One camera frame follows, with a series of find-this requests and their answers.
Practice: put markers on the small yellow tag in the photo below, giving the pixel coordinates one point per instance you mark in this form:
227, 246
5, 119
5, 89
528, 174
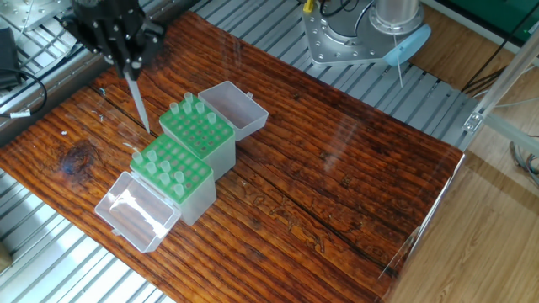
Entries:
308, 5

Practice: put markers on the perforated silver metal plate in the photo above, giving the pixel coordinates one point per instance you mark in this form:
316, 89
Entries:
34, 13

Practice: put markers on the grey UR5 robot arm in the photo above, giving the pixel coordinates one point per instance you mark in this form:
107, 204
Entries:
400, 10

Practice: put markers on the small black device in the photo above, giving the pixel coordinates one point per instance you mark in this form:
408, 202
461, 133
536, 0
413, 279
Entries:
5, 50

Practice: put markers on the green rack clear tip box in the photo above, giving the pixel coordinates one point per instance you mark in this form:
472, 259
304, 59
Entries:
189, 198
215, 151

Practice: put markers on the aluminium frame post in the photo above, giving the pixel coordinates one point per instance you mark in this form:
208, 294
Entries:
505, 101

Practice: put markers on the glossy wooden table board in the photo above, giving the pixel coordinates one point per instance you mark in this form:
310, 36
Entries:
337, 168

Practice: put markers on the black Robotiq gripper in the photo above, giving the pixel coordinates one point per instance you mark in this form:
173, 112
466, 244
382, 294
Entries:
111, 18

